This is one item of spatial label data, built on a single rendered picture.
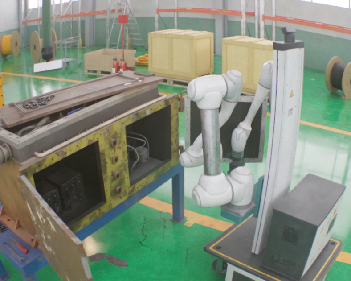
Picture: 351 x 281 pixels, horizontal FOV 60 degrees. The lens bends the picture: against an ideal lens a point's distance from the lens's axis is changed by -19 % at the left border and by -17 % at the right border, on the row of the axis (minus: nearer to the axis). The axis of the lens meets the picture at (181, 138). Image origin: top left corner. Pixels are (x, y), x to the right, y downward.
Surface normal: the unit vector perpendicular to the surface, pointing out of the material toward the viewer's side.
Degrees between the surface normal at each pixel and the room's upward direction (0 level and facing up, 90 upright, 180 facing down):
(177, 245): 0
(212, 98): 86
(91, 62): 90
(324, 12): 90
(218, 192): 77
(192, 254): 0
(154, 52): 90
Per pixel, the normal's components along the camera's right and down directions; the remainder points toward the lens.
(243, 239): 0.00, -0.91
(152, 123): -0.55, 0.34
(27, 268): 0.84, 0.22
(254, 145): -0.05, 0.40
